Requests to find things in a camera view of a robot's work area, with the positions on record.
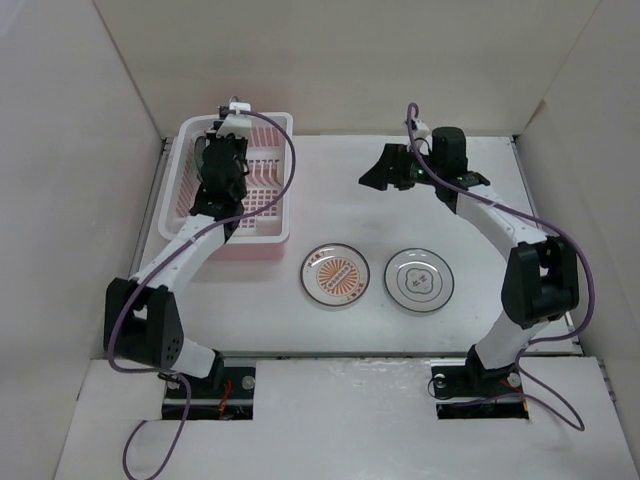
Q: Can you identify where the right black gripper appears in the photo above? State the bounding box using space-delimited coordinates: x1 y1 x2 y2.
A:
358 143 443 191

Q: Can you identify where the blue patterned small plate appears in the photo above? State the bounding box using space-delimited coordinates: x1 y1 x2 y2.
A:
193 136 207 182

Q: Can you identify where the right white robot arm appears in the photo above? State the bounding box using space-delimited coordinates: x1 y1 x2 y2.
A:
359 127 579 400

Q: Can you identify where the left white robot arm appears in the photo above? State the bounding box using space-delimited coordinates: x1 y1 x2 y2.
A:
104 134 248 397

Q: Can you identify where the pink white dish rack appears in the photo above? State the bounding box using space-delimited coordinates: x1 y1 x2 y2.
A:
158 115 291 261

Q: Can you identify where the orange sunburst plate lower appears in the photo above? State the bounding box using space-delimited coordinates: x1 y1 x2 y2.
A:
299 243 371 308

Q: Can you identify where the white grey pattern plate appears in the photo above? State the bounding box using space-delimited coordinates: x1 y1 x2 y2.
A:
383 248 455 314

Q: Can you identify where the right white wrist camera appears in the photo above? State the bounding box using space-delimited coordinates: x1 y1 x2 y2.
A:
406 117 431 141

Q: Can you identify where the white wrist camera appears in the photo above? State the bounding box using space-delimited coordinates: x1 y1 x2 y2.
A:
214 98 252 140
406 117 431 141

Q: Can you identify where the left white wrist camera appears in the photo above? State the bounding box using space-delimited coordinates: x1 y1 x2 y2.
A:
214 98 252 140

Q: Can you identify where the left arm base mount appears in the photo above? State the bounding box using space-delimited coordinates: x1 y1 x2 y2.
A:
159 365 256 421

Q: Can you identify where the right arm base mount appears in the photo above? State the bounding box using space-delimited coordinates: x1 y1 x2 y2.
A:
428 364 529 420

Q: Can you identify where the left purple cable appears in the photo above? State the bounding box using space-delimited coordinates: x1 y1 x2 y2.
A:
106 107 297 480

